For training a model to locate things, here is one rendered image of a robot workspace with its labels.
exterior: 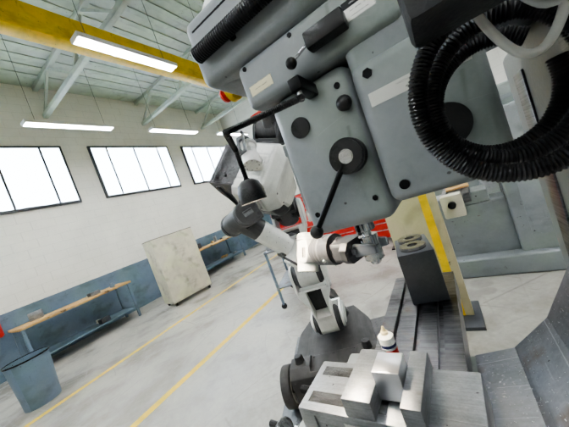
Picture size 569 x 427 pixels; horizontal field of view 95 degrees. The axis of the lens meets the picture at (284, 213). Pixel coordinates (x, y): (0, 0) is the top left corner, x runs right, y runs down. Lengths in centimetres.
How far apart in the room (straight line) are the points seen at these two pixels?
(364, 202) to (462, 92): 24
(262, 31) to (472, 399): 79
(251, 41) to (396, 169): 39
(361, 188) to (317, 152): 12
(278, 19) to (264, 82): 11
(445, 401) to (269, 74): 71
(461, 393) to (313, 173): 50
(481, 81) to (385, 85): 13
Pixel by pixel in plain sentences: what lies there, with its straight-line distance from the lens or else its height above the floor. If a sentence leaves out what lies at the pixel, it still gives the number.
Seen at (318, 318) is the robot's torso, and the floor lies 75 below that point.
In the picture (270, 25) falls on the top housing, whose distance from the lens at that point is 63.
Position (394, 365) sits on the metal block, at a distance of 62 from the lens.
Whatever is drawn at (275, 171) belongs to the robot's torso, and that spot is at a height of 154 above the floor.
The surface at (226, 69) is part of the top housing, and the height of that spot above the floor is 174.
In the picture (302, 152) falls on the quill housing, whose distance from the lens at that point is 59.
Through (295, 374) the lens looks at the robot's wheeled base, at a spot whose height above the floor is 59.
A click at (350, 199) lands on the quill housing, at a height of 137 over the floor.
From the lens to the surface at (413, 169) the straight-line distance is 51.
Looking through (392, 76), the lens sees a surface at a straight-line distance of 53.
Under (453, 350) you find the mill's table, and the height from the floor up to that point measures 90.
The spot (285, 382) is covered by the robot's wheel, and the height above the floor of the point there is 57.
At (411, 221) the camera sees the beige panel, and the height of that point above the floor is 89.
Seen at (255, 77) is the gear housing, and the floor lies 169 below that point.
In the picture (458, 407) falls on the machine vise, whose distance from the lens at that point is 64.
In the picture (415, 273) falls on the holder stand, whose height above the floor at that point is 102.
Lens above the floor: 141
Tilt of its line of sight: 3 degrees down
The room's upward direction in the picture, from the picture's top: 20 degrees counter-clockwise
